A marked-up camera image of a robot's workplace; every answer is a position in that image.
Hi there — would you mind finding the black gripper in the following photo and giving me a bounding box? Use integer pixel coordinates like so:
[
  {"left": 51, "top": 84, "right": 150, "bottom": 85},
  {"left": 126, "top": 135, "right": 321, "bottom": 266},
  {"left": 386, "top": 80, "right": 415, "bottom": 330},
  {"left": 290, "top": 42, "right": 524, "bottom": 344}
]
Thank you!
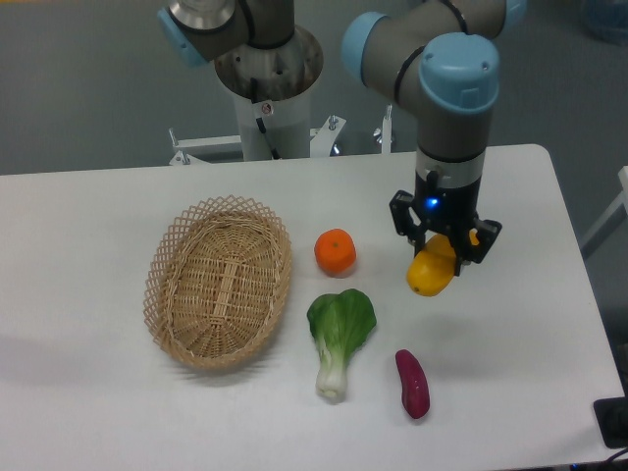
[{"left": 389, "top": 173, "right": 502, "bottom": 277}]

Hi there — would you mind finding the yellow mango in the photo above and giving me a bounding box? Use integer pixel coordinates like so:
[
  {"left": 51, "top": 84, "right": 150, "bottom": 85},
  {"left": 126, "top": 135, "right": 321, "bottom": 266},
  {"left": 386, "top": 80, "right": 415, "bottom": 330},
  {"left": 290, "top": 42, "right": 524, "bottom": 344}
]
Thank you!
[{"left": 406, "top": 234, "right": 456, "bottom": 297}]

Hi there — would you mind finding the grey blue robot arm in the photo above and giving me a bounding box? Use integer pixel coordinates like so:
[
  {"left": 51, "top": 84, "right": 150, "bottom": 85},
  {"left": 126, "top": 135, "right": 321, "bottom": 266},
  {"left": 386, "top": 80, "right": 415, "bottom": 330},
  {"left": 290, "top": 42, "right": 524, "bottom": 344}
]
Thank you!
[{"left": 157, "top": 1, "right": 527, "bottom": 268}]

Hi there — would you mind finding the woven wicker basket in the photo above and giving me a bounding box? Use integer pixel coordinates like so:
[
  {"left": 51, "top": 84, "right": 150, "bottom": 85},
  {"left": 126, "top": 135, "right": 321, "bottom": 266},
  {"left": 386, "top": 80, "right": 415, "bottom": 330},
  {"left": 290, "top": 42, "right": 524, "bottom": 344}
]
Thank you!
[{"left": 143, "top": 195, "right": 292, "bottom": 370}]

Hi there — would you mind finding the orange tangerine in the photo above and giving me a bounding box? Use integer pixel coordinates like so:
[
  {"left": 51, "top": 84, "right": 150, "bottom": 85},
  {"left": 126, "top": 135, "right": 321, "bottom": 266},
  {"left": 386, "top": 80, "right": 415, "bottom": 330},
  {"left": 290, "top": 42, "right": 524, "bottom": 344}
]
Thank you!
[{"left": 314, "top": 228, "right": 357, "bottom": 276}]

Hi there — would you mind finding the green bok choy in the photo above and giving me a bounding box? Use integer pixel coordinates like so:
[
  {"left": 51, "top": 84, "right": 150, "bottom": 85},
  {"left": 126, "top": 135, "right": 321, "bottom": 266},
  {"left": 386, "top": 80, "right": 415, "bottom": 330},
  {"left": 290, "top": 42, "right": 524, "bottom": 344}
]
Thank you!
[{"left": 306, "top": 288, "right": 377, "bottom": 402}]

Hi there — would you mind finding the purple sweet potato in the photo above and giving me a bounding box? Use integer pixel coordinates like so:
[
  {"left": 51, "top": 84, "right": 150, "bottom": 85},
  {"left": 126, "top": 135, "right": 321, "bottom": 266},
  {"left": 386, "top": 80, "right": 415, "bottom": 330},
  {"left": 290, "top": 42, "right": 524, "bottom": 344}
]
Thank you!
[{"left": 395, "top": 349, "right": 431, "bottom": 420}]

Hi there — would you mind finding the black device at table edge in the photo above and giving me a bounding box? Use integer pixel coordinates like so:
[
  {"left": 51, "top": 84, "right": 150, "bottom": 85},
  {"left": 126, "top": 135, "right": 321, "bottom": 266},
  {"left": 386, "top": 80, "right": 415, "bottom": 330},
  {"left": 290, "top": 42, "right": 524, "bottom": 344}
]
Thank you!
[{"left": 593, "top": 396, "right": 627, "bottom": 448}]

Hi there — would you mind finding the white frame at right edge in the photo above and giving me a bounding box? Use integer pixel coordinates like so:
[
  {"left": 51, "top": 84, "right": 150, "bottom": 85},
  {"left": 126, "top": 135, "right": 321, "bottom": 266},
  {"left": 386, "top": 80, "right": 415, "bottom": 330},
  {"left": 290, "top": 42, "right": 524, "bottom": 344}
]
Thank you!
[{"left": 580, "top": 166, "right": 627, "bottom": 260}]

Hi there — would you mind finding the black cable on pedestal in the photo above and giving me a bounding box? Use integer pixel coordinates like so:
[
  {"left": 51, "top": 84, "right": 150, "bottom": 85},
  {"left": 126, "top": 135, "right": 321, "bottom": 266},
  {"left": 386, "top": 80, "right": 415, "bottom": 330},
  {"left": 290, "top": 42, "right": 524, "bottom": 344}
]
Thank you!
[{"left": 248, "top": 77, "right": 282, "bottom": 161}]

